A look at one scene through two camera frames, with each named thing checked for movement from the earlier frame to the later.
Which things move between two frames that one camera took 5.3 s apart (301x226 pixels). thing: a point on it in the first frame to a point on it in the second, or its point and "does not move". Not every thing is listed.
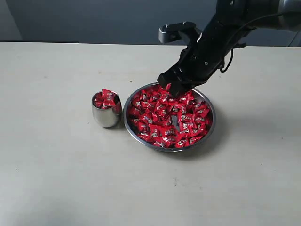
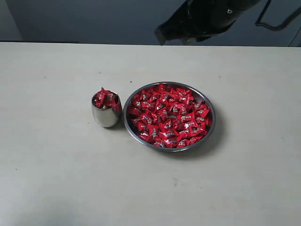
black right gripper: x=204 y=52 to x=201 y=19
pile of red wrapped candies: x=158 y=118 does not move
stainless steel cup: x=107 y=118 does not move
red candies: x=104 y=99 does not move
